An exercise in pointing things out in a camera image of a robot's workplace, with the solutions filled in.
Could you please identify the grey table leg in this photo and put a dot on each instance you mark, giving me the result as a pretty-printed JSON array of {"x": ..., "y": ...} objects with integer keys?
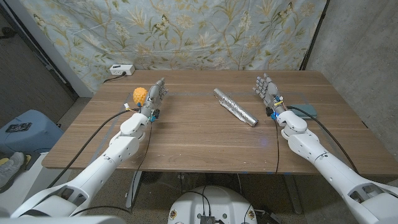
[
  {"x": 293, "y": 194},
  {"x": 133, "y": 189}
]

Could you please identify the aluminum foil roll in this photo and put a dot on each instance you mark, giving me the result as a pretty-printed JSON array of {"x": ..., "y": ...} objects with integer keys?
[{"x": 234, "y": 107}]

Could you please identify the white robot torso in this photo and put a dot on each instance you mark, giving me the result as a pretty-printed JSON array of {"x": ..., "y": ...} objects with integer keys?
[{"x": 217, "y": 202}]

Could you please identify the grey sneaker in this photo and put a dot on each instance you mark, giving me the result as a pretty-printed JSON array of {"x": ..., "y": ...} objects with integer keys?
[{"x": 11, "y": 169}]

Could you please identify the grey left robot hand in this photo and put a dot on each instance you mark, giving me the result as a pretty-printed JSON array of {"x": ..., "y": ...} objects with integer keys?
[{"x": 152, "y": 99}]

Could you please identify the black round fan grille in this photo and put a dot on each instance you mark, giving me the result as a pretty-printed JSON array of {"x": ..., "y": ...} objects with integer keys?
[{"x": 151, "y": 177}]

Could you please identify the floral backdrop cloth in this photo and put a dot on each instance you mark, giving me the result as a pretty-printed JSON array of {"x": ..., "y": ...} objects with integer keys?
[{"x": 192, "y": 31}]

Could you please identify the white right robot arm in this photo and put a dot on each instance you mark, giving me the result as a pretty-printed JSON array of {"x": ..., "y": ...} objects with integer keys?
[{"x": 335, "y": 174}]

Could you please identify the black backdrop pole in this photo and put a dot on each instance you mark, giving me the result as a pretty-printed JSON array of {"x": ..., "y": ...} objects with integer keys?
[{"x": 314, "y": 34}]

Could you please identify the yellow toy pineapple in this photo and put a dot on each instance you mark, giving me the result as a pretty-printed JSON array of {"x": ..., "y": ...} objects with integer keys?
[{"x": 139, "y": 96}]

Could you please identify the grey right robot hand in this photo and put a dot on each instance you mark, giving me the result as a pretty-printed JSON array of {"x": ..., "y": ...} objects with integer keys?
[{"x": 269, "y": 91}]

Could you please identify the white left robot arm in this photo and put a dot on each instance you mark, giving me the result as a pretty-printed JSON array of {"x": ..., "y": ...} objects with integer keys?
[{"x": 102, "y": 165}]

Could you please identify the white power strip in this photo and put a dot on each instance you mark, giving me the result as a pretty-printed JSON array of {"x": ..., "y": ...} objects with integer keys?
[{"x": 121, "y": 69}]

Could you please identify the black yellow foot pedal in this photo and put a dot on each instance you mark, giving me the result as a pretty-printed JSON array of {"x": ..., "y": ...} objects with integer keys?
[{"x": 28, "y": 158}]

